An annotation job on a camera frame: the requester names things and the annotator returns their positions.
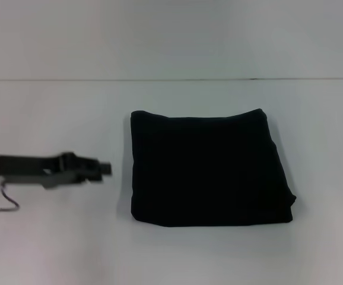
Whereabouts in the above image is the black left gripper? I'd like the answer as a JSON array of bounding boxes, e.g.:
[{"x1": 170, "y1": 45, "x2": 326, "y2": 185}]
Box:
[{"x1": 0, "y1": 151, "x2": 113, "y2": 190}]

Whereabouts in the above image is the black t-shirt with white print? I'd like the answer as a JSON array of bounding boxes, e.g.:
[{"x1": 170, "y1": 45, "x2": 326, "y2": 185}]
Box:
[{"x1": 129, "y1": 108, "x2": 297, "y2": 228}]

